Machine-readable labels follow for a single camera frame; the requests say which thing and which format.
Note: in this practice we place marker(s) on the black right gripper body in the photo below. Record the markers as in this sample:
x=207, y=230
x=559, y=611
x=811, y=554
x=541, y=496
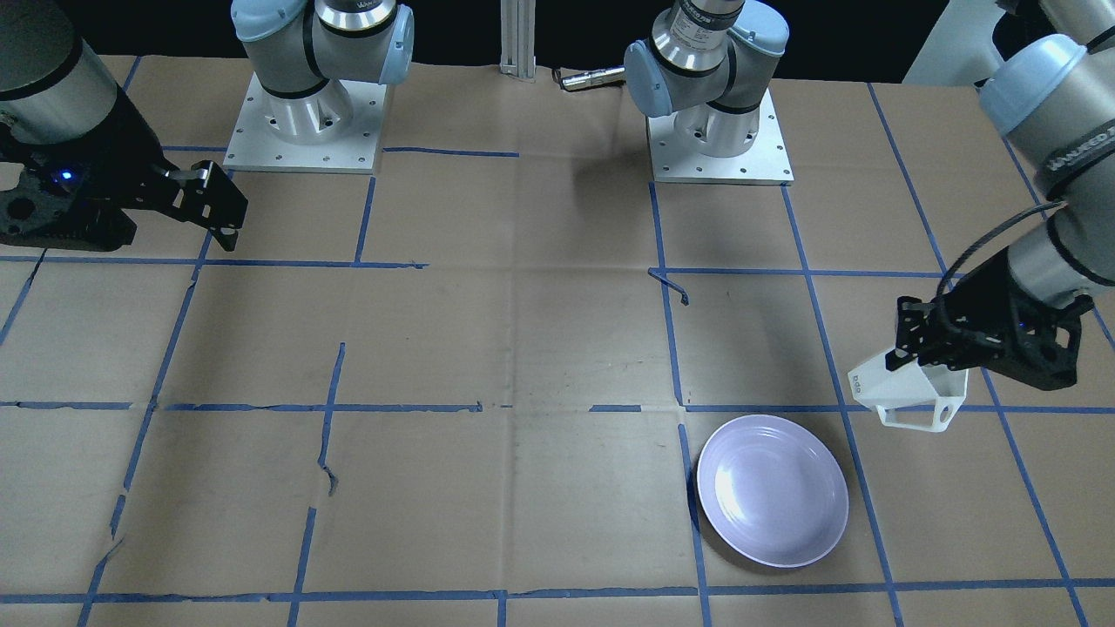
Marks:
x=125, y=150

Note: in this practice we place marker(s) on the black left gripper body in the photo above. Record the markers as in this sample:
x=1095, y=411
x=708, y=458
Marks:
x=987, y=306

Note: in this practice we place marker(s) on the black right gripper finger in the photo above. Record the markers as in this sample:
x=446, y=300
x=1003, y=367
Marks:
x=208, y=198

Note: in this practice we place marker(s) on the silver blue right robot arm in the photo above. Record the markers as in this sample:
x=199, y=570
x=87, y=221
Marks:
x=105, y=118

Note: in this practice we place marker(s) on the lavender plate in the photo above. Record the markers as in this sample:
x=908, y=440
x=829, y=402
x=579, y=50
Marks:
x=772, y=491

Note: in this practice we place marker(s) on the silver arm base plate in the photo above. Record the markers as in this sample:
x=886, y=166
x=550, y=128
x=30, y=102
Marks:
x=706, y=146
x=337, y=130

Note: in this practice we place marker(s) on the aluminium frame post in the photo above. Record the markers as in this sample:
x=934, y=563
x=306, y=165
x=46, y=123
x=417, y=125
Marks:
x=517, y=35

